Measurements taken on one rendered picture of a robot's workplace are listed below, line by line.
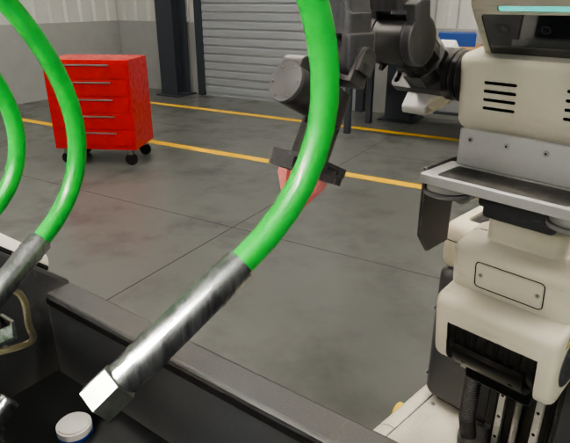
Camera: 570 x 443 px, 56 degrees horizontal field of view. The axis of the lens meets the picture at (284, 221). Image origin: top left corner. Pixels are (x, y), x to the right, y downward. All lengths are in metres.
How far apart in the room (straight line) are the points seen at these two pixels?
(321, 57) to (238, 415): 0.38
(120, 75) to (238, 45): 3.42
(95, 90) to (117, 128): 0.33
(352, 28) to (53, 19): 7.82
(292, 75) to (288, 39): 6.56
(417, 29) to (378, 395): 1.42
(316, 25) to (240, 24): 7.42
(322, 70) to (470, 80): 0.69
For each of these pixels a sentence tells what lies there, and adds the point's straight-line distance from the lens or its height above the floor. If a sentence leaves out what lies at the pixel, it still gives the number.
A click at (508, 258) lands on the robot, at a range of 0.98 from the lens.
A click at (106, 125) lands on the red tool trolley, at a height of 0.35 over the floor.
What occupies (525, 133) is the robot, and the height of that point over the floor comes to 1.10.
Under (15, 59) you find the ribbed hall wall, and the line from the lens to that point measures 8.12.
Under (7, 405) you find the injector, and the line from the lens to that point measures 0.37.
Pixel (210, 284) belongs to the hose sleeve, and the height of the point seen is 1.17.
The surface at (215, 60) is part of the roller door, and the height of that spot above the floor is 0.50.
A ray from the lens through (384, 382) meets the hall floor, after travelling 2.07.
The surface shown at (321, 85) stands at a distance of 0.26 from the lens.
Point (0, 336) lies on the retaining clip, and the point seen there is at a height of 1.11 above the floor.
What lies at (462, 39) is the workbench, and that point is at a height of 0.95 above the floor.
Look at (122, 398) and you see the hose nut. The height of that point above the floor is 1.13.
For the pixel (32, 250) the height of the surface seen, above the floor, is 1.12.
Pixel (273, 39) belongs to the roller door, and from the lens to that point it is 7.40.
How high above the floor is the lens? 1.29
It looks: 23 degrees down
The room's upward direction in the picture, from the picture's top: straight up
